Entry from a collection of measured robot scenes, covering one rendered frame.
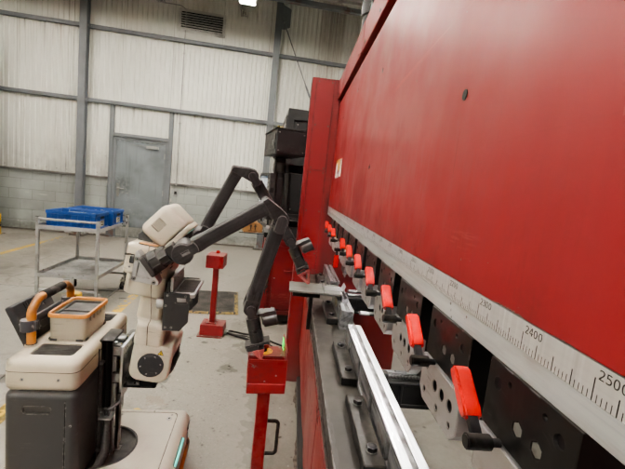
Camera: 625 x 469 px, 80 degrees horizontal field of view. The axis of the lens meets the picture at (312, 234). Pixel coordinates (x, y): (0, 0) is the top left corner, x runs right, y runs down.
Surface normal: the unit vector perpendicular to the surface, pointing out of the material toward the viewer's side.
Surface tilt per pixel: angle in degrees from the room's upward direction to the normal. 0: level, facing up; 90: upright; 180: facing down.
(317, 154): 90
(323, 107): 90
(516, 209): 90
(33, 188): 90
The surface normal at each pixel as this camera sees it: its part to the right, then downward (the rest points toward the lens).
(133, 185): 0.14, 0.14
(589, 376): -0.99, -0.10
